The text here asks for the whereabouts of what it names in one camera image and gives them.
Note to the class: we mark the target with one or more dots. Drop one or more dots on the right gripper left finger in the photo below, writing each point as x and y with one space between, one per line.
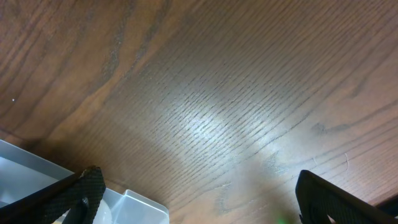
78 196

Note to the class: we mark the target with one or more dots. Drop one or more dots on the clear plastic storage container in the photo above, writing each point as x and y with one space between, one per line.
24 173

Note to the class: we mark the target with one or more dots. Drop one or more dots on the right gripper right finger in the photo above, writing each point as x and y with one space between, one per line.
322 202

